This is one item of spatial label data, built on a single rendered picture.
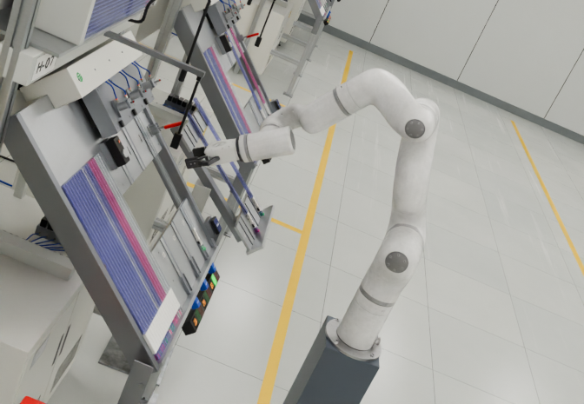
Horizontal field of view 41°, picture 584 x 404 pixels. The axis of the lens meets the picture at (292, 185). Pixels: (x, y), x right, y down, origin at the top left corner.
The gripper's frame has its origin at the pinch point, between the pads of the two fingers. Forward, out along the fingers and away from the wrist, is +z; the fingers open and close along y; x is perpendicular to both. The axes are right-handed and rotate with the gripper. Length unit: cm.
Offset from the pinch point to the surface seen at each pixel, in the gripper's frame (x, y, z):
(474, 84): 199, -749, -126
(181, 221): 18.0, 4.1, 8.0
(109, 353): 79, -27, 64
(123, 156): -12.5, 28.6, 8.6
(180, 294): 31.1, 27.7, 5.7
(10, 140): -30, 60, 19
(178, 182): 9.7, -8.0, 9.7
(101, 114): -24.9, 28.0, 11.3
